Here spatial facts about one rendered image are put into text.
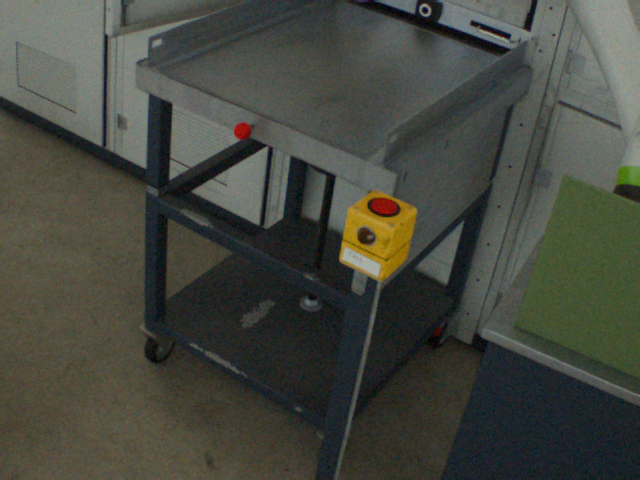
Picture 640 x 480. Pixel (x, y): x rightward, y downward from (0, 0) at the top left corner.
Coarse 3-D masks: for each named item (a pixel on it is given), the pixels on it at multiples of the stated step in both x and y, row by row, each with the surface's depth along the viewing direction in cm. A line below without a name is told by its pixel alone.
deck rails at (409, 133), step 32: (256, 0) 192; (288, 0) 204; (320, 0) 215; (160, 32) 169; (192, 32) 178; (224, 32) 187; (256, 32) 192; (160, 64) 171; (512, 64) 191; (448, 96) 163; (480, 96) 178; (416, 128) 155; (384, 160) 148
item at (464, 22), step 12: (384, 0) 214; (396, 0) 212; (408, 0) 210; (444, 0) 205; (444, 12) 206; (456, 12) 204; (468, 12) 203; (480, 12) 202; (444, 24) 208; (456, 24) 206; (468, 24) 204; (492, 24) 200; (504, 24) 199; (480, 36) 204; (504, 36) 200; (528, 36) 197
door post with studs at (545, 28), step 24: (552, 0) 186; (552, 24) 189; (528, 48) 195; (552, 48) 191; (528, 96) 200; (528, 120) 203; (528, 144) 206; (504, 192) 216; (504, 216) 219; (480, 264) 229; (480, 288) 233; (456, 336) 245
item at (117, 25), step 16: (112, 0) 178; (128, 0) 181; (144, 0) 187; (160, 0) 191; (176, 0) 194; (192, 0) 198; (208, 0) 201; (224, 0) 205; (240, 0) 206; (112, 16) 180; (128, 16) 184; (144, 16) 190; (160, 16) 193; (176, 16) 193; (192, 16) 197; (112, 32) 182; (128, 32) 185
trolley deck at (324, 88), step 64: (192, 64) 174; (256, 64) 178; (320, 64) 182; (384, 64) 186; (448, 64) 192; (256, 128) 161; (320, 128) 157; (384, 128) 161; (448, 128) 164; (384, 192) 151
